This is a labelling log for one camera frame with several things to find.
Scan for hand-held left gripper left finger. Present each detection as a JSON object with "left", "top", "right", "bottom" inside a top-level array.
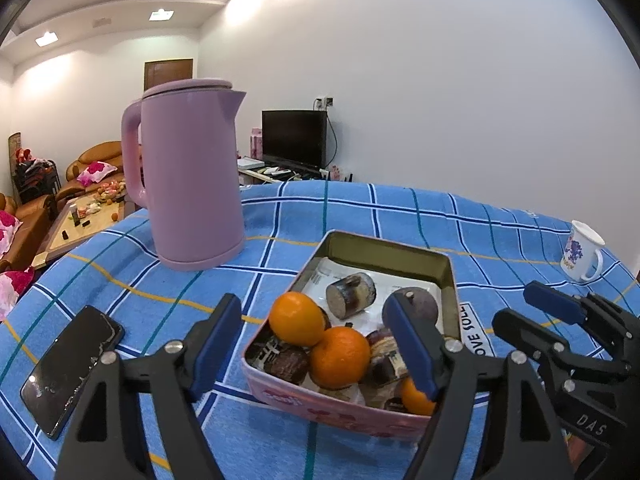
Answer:
[{"left": 54, "top": 292, "right": 244, "bottom": 480}]

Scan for pink floral cushion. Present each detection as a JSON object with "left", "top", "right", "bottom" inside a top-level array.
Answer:
[
  {"left": 0, "top": 210, "right": 23, "bottom": 256},
  {"left": 76, "top": 161, "right": 117, "bottom": 187},
  {"left": 0, "top": 266, "right": 36, "bottom": 318}
]

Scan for black television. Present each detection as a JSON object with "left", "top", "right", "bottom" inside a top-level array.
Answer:
[{"left": 262, "top": 109, "right": 328, "bottom": 171}]

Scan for printed paper sheet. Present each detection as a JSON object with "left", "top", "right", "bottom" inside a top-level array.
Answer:
[{"left": 250, "top": 257, "right": 443, "bottom": 401}]

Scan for blue plaid cloth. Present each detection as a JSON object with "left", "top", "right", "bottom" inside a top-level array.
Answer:
[{"left": 0, "top": 180, "right": 640, "bottom": 480}]

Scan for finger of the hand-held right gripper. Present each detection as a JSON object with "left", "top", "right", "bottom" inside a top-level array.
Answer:
[
  {"left": 523, "top": 281, "right": 640, "bottom": 361},
  {"left": 492, "top": 308, "right": 631, "bottom": 397}
]

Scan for pink tin box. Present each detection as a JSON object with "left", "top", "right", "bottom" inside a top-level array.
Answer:
[{"left": 241, "top": 230, "right": 460, "bottom": 442}]

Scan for black cable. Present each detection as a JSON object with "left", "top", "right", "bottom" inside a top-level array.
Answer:
[{"left": 325, "top": 108, "right": 340, "bottom": 168}]

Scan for white mug with blue print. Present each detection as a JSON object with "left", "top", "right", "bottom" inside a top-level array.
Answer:
[{"left": 560, "top": 220, "right": 606, "bottom": 282}]

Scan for purple passion fruit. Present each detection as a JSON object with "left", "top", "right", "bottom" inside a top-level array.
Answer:
[{"left": 382, "top": 286, "right": 441, "bottom": 333}]

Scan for dark brown wooden door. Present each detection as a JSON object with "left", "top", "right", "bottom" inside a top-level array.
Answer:
[{"left": 144, "top": 58, "right": 194, "bottom": 92}]

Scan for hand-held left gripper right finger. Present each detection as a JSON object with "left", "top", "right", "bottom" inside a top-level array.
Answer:
[{"left": 382, "top": 292, "right": 576, "bottom": 480}]

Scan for white television stand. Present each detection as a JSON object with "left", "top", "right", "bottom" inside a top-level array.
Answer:
[{"left": 237, "top": 157, "right": 346, "bottom": 186}]

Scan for plate of snacks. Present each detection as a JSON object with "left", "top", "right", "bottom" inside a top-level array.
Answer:
[{"left": 95, "top": 180, "right": 126, "bottom": 204}]

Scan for brown leather sofa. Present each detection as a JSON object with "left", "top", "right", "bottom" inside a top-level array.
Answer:
[
  {"left": 55, "top": 141, "right": 126, "bottom": 211},
  {"left": 0, "top": 192, "right": 58, "bottom": 273}
]

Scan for orange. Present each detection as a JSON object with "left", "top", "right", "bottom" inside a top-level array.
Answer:
[
  {"left": 309, "top": 326, "right": 372, "bottom": 391},
  {"left": 400, "top": 377, "right": 437, "bottom": 417},
  {"left": 269, "top": 291, "right": 327, "bottom": 347}
]

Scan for black smartphone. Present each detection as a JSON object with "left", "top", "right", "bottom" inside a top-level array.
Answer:
[{"left": 20, "top": 305, "right": 126, "bottom": 441}]

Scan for wooden coffee table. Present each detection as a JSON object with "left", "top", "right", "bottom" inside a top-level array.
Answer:
[{"left": 32, "top": 187, "right": 138, "bottom": 266}]

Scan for purple electric kettle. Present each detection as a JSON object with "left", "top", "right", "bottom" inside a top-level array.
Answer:
[{"left": 121, "top": 78, "right": 247, "bottom": 272}]

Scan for black and red bags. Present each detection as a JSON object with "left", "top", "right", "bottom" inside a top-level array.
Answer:
[{"left": 10, "top": 132, "right": 63, "bottom": 206}]

